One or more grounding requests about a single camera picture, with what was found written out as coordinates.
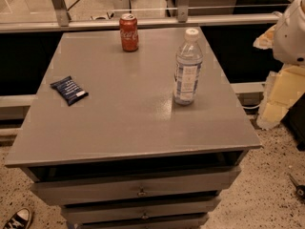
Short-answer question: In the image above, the grey drawer cabinet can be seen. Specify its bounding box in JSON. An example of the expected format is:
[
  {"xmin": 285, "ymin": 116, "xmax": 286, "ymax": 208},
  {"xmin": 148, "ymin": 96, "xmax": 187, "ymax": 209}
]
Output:
[{"xmin": 6, "ymin": 28, "xmax": 260, "ymax": 229}]

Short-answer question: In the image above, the dark blue snack packet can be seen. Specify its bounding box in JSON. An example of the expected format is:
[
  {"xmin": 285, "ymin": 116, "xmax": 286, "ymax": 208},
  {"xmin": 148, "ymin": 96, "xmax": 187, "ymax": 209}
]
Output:
[{"xmin": 51, "ymin": 76, "xmax": 89, "ymax": 106}]

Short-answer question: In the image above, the black tool on floor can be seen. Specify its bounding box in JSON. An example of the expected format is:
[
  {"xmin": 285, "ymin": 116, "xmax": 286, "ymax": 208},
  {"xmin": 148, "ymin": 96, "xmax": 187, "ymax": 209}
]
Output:
[{"xmin": 289, "ymin": 174, "xmax": 305, "ymax": 199}]

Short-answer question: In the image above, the red Coca-Cola can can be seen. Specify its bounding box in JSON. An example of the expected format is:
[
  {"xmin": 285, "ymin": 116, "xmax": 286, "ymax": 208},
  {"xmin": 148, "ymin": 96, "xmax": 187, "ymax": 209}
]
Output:
[{"xmin": 119, "ymin": 13, "xmax": 138, "ymax": 52}]

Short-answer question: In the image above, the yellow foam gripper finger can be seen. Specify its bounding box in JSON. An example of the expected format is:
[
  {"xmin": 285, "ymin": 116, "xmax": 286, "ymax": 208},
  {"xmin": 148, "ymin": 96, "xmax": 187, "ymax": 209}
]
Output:
[
  {"xmin": 256, "ymin": 64, "xmax": 305, "ymax": 130},
  {"xmin": 253, "ymin": 26, "xmax": 275, "ymax": 50}
]

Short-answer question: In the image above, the metal railing frame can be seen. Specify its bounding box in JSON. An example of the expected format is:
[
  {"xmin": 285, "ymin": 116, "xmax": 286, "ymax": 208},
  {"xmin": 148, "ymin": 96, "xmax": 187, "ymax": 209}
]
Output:
[{"xmin": 0, "ymin": 0, "xmax": 294, "ymax": 33}]

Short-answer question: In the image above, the black and white sneaker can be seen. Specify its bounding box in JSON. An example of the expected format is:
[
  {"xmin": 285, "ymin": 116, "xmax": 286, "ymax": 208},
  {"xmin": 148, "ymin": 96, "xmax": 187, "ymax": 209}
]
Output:
[{"xmin": 2, "ymin": 208, "xmax": 32, "ymax": 229}]

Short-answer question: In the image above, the clear blue-labelled plastic bottle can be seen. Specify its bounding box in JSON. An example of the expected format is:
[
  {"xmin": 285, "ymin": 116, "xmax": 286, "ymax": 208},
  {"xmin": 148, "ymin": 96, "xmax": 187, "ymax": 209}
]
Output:
[{"xmin": 173, "ymin": 28, "xmax": 203, "ymax": 105}]

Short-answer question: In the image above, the white cable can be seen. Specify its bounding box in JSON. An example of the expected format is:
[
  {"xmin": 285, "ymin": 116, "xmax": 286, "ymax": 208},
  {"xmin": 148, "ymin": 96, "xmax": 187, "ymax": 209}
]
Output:
[{"xmin": 242, "ymin": 101, "xmax": 263, "ymax": 111}]

